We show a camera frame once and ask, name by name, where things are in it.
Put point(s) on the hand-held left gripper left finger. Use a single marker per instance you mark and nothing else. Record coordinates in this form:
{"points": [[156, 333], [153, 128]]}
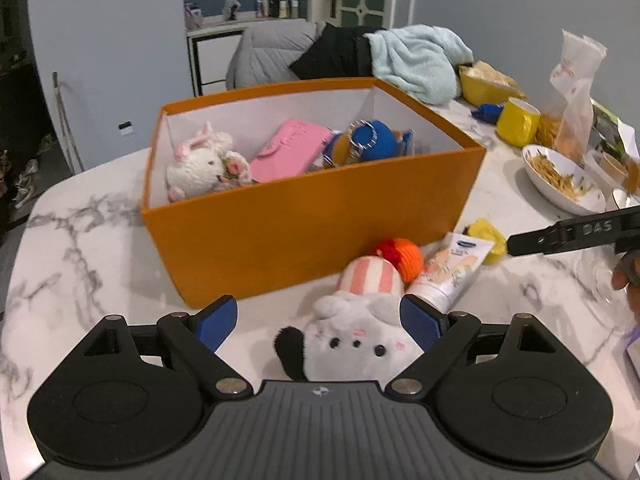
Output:
{"points": [[217, 322]]}

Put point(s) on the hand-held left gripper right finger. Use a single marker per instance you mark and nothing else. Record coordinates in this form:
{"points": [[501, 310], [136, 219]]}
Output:
{"points": [[422, 322]]}

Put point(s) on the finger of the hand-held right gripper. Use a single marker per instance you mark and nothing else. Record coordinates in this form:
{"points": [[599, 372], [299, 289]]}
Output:
{"points": [[575, 235]]}

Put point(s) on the white plush with striped hat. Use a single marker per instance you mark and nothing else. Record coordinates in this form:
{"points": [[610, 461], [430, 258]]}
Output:
{"points": [[350, 330]]}

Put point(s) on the yellow soft item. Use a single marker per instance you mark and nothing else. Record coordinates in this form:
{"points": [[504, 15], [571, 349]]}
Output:
{"points": [[482, 232]]}

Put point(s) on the orange cardboard box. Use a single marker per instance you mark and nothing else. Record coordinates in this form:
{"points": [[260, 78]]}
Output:
{"points": [[300, 220]]}

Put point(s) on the white pink crochet bunny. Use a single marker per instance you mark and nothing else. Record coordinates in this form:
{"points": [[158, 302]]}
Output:
{"points": [[200, 165]]}

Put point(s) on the pink purse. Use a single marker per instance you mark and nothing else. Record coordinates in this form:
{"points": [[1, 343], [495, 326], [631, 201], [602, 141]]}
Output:
{"points": [[290, 147]]}

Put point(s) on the orange plush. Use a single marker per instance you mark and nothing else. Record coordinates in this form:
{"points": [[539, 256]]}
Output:
{"points": [[377, 137]]}

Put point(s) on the person's right hand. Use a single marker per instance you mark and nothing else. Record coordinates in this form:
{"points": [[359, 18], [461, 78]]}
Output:
{"points": [[621, 272]]}

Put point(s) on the clear glass plate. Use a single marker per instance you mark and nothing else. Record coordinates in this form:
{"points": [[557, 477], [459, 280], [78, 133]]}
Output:
{"points": [[595, 280]]}

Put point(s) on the white bowl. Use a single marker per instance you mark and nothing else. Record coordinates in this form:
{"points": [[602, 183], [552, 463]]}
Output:
{"points": [[545, 187]]}

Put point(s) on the white lotion tube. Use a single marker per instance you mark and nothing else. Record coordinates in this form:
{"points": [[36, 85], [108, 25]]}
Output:
{"points": [[450, 270]]}

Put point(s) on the potato strips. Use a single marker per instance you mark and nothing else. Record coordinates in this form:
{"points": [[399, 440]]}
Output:
{"points": [[557, 175]]}

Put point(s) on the orange red crochet ball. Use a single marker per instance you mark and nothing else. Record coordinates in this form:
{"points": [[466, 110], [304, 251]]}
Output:
{"points": [[407, 260]]}

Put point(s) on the printed snack packet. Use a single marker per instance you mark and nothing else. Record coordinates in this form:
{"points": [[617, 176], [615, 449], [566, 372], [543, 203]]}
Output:
{"points": [[612, 127]]}

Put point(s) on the yellow mug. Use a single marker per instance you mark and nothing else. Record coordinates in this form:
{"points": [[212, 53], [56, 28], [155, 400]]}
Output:
{"points": [[517, 122]]}

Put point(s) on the clear plastic snack bag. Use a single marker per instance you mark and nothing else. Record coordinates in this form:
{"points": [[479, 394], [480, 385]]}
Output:
{"points": [[572, 100]]}

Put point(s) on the blue crumpled wrapper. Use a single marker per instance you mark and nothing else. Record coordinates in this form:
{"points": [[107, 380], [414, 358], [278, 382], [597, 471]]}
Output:
{"points": [[486, 112]]}

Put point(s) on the yellow bowl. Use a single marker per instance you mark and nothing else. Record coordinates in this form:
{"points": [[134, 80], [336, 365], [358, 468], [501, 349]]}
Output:
{"points": [[480, 92]]}

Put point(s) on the chips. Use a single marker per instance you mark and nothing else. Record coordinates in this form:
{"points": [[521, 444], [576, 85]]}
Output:
{"points": [[492, 74]]}

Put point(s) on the light blue fleece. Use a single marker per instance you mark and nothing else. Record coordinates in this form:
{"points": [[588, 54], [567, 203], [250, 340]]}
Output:
{"points": [[420, 60]]}

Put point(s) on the white cabinet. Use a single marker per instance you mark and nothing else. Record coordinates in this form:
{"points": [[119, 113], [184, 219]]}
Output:
{"points": [[210, 60]]}

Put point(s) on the grey padded jacket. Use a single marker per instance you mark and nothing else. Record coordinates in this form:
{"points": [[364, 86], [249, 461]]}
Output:
{"points": [[265, 60]]}

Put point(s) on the black jacket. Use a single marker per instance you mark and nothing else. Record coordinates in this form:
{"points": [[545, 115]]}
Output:
{"points": [[335, 52]]}

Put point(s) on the wall outlet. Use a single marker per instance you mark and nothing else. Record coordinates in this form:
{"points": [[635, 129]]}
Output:
{"points": [[125, 127]]}

